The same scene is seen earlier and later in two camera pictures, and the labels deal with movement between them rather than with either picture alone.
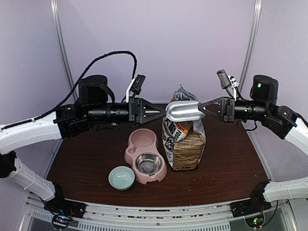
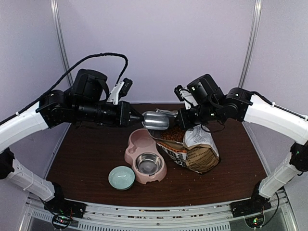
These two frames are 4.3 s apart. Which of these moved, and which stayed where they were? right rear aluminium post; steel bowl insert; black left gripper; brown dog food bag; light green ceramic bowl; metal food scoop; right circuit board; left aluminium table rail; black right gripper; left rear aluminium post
Moved: black left gripper; metal food scoop; brown dog food bag; black right gripper
Stayed: left rear aluminium post; left aluminium table rail; right circuit board; light green ceramic bowl; steel bowl insert; right rear aluminium post
